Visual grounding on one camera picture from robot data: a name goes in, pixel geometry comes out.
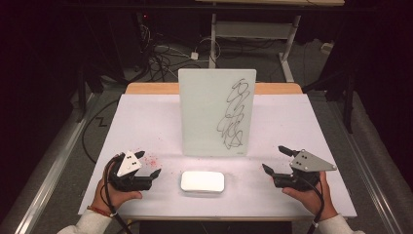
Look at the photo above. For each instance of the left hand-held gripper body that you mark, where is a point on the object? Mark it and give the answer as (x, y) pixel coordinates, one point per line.
(128, 167)

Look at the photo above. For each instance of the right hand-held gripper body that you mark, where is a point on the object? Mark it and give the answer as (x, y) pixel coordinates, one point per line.
(308, 162)

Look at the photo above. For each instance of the white whiteboard eraser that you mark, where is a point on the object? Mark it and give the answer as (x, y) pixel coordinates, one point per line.
(202, 181)

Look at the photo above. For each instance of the white whiteboard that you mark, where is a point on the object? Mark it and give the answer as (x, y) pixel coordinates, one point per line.
(201, 113)

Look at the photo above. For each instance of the person's left hand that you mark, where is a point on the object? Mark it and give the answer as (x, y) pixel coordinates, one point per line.
(121, 197)

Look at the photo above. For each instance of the person's right hand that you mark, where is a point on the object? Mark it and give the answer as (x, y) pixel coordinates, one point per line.
(308, 201)

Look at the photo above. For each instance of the white table sheet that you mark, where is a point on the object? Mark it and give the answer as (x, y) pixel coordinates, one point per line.
(146, 120)

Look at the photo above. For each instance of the wooden table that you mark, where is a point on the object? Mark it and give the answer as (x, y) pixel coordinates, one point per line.
(149, 88)

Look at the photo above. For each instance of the black metal stand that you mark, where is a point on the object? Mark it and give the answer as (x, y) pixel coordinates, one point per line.
(349, 107)
(82, 97)

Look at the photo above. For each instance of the small white box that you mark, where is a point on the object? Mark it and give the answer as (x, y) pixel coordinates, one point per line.
(326, 47)

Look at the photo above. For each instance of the white power adapter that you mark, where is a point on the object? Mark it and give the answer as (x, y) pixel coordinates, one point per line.
(194, 56)

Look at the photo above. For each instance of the aluminium frame rail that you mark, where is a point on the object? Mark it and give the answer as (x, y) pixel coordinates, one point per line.
(373, 182)
(52, 182)

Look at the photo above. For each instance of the white metal frame desk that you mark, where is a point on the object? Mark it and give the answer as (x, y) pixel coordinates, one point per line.
(250, 30)

